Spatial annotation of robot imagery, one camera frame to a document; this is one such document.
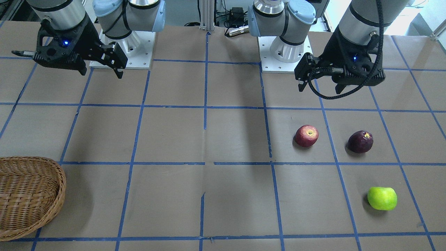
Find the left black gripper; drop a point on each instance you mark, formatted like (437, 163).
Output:
(330, 53)

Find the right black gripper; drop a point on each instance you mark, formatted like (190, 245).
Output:
(87, 39)

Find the red yellow apple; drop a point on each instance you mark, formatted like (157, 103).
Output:
(306, 136)

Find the dark red apple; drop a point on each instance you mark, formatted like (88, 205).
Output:
(360, 142)

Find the green apple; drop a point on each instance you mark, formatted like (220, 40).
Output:
(382, 198)

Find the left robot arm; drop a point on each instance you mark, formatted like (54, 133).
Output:
(292, 20)

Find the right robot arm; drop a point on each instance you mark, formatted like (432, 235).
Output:
(118, 18)

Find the wicker basket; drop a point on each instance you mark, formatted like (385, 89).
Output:
(32, 193)

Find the silver cylindrical connector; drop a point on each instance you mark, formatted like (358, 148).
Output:
(237, 31)

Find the black power adapter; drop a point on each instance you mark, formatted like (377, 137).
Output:
(236, 14)

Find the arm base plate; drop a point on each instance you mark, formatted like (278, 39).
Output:
(275, 59)
(138, 47)

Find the aluminium frame post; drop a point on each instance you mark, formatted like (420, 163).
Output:
(207, 11)

